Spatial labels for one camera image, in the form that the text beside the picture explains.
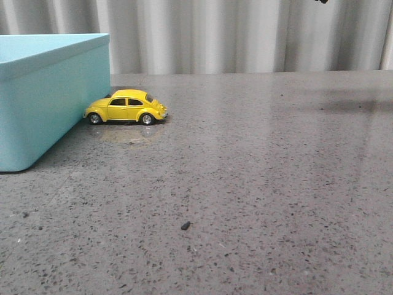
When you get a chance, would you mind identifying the white pleated curtain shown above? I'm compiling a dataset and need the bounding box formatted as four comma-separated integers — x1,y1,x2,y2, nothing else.
1,1,392,74

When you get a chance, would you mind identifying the light blue storage box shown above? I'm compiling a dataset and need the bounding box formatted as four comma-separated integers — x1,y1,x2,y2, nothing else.
1,33,111,172

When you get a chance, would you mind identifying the yellow toy beetle car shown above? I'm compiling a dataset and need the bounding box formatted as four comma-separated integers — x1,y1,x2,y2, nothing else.
84,89,168,125

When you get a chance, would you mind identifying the small black debris chip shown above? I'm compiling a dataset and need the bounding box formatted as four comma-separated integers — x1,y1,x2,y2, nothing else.
181,221,191,230

